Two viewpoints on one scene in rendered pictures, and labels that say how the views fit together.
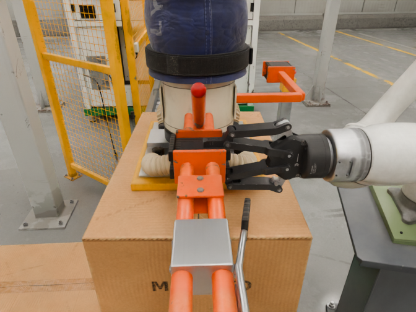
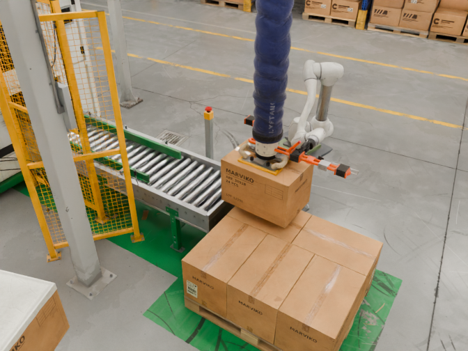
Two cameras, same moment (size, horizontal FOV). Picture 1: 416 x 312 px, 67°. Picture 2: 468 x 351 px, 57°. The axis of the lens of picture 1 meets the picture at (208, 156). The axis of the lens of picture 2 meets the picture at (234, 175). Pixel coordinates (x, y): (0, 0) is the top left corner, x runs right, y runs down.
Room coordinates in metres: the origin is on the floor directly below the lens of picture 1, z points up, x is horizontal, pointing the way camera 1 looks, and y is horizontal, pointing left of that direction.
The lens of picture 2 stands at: (-0.68, 2.42, 2.92)
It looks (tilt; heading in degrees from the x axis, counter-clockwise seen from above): 36 degrees down; 305
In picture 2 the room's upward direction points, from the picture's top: 1 degrees clockwise
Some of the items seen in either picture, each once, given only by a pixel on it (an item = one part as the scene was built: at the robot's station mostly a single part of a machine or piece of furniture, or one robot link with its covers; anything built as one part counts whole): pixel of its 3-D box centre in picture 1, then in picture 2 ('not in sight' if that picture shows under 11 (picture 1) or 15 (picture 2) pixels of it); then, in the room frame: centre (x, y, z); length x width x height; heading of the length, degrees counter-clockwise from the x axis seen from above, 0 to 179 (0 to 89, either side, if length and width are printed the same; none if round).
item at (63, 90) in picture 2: not in sight; (60, 104); (1.71, 1.00, 1.62); 0.20 x 0.05 x 0.30; 3
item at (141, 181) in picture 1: (161, 144); (260, 162); (0.70, 0.12, 1.09); 0.34 x 0.10 x 0.05; 2
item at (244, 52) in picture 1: (199, 54); (267, 131); (0.71, 0.02, 1.31); 0.23 x 0.23 x 0.04
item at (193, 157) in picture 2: not in sight; (152, 145); (2.21, -0.21, 0.50); 2.31 x 0.05 x 0.19; 3
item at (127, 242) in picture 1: (200, 215); (266, 180); (0.69, 0.02, 0.87); 0.60 x 0.40 x 0.40; 0
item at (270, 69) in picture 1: (278, 71); (251, 120); (1.02, -0.23, 1.19); 0.09 x 0.08 x 0.05; 92
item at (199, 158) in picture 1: (199, 155); (297, 155); (0.46, 0.01, 1.20); 0.10 x 0.08 x 0.06; 92
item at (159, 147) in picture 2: not in sight; (122, 130); (2.56, -0.13, 0.60); 1.60 x 0.10 x 0.09; 3
